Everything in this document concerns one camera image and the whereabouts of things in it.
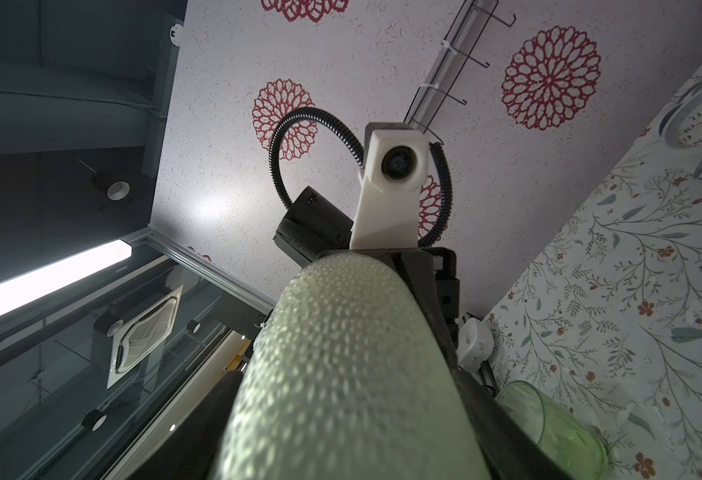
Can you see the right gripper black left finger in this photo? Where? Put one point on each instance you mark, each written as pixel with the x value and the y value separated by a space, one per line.
pixel 189 452

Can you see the green transparent cup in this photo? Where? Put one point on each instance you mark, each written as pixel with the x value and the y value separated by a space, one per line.
pixel 573 447

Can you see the black wire wall holder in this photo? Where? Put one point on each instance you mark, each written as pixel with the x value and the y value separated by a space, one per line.
pixel 455 52

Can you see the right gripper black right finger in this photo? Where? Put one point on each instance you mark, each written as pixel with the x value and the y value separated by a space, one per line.
pixel 511 454

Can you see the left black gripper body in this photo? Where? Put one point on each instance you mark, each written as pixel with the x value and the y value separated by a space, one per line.
pixel 430 275

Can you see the pale yellow textured cup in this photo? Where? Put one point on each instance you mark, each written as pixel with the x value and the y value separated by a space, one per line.
pixel 348 382

